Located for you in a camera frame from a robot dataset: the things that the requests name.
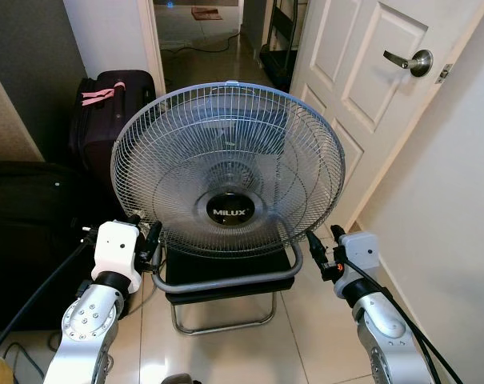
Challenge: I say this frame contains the grey Milux electric fan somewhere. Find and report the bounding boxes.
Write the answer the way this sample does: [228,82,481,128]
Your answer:
[110,82,346,259]

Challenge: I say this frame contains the dark purple suitcase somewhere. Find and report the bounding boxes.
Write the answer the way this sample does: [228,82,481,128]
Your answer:
[69,70,157,193]

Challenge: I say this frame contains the pink luggage tag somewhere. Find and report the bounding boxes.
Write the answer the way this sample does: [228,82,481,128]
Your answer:
[81,80,127,108]

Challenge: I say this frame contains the dark robot left foot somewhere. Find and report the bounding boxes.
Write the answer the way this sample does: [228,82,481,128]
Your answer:
[160,372,204,384]

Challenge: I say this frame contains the white panel door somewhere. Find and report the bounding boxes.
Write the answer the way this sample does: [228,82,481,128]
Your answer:
[290,0,484,230]

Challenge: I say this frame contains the black metal rack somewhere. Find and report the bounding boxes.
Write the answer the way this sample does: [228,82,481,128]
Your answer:
[259,0,305,90]

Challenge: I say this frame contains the metal door latch plate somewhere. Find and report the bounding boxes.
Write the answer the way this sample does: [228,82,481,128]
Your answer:
[435,63,454,85]

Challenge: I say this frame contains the red floor mat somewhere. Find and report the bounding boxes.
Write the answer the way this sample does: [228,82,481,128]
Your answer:
[190,6,223,22]

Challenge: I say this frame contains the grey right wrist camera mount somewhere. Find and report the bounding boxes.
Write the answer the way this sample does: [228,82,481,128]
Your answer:
[338,232,382,298]

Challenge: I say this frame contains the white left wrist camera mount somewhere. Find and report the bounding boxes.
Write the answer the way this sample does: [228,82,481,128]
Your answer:
[91,221,143,294]

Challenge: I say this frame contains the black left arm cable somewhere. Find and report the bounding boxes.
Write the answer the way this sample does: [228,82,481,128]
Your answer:
[0,228,98,365]

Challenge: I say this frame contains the black chair with metal frame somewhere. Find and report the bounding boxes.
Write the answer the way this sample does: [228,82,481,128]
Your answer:
[150,238,305,336]

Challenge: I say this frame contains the thin floor cable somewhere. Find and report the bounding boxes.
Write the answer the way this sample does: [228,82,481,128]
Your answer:
[2,342,46,381]

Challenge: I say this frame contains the white door frame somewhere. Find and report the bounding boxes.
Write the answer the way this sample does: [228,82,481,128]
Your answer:
[136,0,167,97]

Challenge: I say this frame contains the metal door lever handle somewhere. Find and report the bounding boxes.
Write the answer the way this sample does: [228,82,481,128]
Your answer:
[383,50,434,78]

